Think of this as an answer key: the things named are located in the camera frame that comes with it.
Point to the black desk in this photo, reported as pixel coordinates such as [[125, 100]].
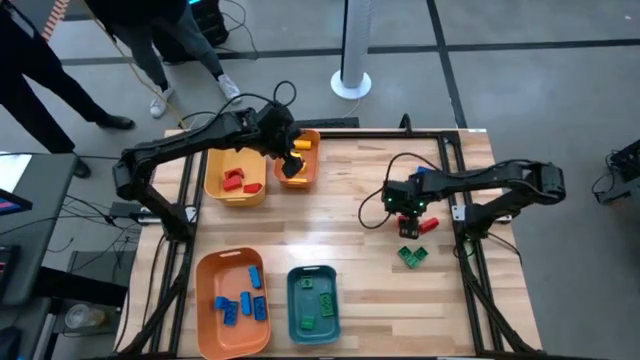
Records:
[[45, 225]]

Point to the black equipment stand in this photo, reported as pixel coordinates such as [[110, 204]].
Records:
[[627, 170]]

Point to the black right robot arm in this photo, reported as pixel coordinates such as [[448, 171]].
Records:
[[500, 175]]

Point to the black mat striped edge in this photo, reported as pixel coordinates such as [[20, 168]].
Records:
[[56, 17]]

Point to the red rectangular brick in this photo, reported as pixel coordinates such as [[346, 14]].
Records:
[[232, 184], [253, 188], [234, 173], [401, 220], [430, 225]]

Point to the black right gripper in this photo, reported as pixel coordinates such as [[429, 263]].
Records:
[[405, 195]]

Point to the tilted display screen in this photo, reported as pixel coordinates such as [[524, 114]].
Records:
[[12, 204]]

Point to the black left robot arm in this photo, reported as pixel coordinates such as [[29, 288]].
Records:
[[185, 140]]

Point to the green rectangular brick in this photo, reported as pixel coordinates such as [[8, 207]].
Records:
[[327, 304]]

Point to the white perforated pole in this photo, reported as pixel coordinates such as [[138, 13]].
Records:
[[356, 40]]

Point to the black crate red top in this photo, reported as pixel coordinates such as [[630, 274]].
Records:
[[210, 22]]

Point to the yellow rectangular brick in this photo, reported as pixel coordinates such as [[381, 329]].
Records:
[[296, 155], [302, 145]]

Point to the blue rectangular brick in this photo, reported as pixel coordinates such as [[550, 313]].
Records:
[[255, 277], [231, 314], [260, 308], [422, 170], [245, 303]]

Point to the large dark grey bin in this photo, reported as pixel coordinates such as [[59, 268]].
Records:
[[295, 305]]

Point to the black aluminium table frame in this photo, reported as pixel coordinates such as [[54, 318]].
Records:
[[446, 150]]

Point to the small orange plastic bin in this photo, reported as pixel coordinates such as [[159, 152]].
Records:
[[312, 170]]

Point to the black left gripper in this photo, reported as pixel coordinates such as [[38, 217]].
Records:
[[277, 130]]

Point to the person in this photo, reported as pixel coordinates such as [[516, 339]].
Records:
[[140, 45], [30, 75]]

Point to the yellow plastic bin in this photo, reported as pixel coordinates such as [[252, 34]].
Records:
[[250, 165]]

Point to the clear plastic cup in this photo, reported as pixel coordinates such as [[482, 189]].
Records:
[[82, 316]]

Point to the large orange plastic bin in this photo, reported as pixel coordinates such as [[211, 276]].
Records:
[[225, 275]]

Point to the small blue square brick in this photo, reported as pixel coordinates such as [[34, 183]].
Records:
[[221, 302]]

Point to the white mounting plate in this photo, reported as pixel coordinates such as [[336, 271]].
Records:
[[190, 214], [457, 212]]

